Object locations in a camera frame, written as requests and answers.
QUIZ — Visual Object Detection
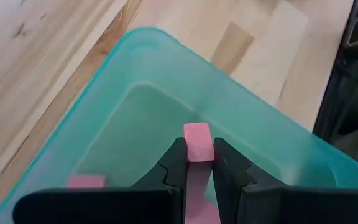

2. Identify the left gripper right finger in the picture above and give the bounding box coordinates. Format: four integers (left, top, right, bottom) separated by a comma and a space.
213, 138, 358, 224

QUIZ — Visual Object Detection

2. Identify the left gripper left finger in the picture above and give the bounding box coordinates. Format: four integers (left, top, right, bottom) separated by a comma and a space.
12, 136, 189, 224

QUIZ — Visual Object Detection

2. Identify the pink wooden block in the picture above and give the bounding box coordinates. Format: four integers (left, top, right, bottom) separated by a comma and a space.
67, 174, 107, 189
183, 122, 222, 224

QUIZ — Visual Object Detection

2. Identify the green translucent plastic bin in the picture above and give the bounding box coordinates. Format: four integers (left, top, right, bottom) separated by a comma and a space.
0, 27, 358, 224

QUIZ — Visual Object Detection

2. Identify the black metal table frame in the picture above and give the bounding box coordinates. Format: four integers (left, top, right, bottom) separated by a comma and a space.
312, 0, 358, 189

